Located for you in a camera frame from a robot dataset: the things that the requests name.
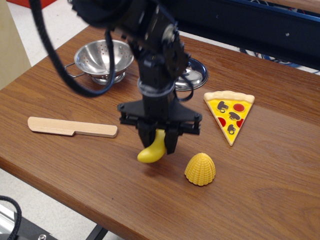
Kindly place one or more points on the yellow toy corn piece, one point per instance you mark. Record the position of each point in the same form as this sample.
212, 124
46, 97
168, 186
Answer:
200, 170

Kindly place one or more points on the beige wooden panel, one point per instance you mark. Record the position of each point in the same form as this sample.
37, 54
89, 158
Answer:
13, 57

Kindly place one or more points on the toy pizza slice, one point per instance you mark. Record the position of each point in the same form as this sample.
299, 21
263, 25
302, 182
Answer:
230, 110

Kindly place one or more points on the dark blue metal frame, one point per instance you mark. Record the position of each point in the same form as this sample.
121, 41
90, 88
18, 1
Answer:
278, 30

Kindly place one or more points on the black table leg bracket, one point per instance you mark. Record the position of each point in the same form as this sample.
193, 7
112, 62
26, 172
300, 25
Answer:
31, 231

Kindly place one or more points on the yellow toy banana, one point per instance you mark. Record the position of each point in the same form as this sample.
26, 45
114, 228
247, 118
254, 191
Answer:
155, 151

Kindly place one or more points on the red box on floor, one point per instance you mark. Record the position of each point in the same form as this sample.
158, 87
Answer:
26, 3

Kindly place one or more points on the steel pot lid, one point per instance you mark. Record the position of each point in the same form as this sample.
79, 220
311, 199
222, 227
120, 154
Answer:
194, 76

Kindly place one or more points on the wooden toy knife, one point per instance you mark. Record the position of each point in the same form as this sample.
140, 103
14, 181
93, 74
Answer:
70, 128

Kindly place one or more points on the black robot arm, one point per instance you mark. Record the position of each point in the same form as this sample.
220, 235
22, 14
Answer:
154, 39

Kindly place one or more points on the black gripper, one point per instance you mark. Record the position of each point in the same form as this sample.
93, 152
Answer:
167, 113

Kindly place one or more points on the small steel colander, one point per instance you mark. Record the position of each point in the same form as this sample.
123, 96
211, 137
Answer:
93, 59

